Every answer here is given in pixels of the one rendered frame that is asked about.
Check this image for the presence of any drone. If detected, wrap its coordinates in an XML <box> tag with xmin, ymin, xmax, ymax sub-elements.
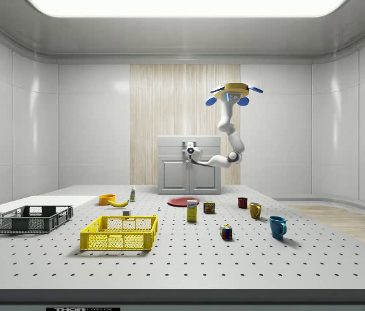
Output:
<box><xmin>205</xmin><ymin>82</ymin><xmax>263</xmax><ymax>107</ymax></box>

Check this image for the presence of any dark grey basket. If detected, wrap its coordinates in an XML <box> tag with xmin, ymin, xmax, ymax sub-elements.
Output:
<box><xmin>0</xmin><ymin>205</ymin><xmax>75</xmax><ymax>235</ymax></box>

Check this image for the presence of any yellow basket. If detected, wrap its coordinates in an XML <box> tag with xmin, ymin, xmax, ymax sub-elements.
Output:
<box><xmin>79</xmin><ymin>215</ymin><xmax>159</xmax><ymax>252</ymax></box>

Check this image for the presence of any red plate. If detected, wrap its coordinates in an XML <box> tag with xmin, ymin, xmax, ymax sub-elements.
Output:
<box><xmin>167</xmin><ymin>196</ymin><xmax>200</xmax><ymax>209</ymax></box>

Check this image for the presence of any banana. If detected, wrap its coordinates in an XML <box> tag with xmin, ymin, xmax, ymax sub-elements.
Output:
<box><xmin>107</xmin><ymin>199</ymin><xmax>130</xmax><ymax>209</ymax></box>

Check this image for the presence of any blue mug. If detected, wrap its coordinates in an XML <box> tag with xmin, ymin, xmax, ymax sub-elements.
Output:
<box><xmin>268</xmin><ymin>216</ymin><xmax>288</xmax><ymax>240</ymax></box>

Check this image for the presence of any yellow mug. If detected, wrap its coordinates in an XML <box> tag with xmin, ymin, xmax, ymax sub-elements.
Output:
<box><xmin>249</xmin><ymin>202</ymin><xmax>263</xmax><ymax>220</ymax></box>

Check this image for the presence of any yellow bowl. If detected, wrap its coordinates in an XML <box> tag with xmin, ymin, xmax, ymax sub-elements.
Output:
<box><xmin>98</xmin><ymin>194</ymin><xmax>117</xmax><ymax>206</ymax></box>

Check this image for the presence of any yellow white carton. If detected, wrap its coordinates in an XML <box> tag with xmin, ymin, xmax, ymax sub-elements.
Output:
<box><xmin>187</xmin><ymin>199</ymin><xmax>198</xmax><ymax>223</ymax></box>

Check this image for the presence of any white cabinet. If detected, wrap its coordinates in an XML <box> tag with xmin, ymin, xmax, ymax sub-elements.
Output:
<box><xmin>157</xmin><ymin>135</ymin><xmax>222</xmax><ymax>195</ymax></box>

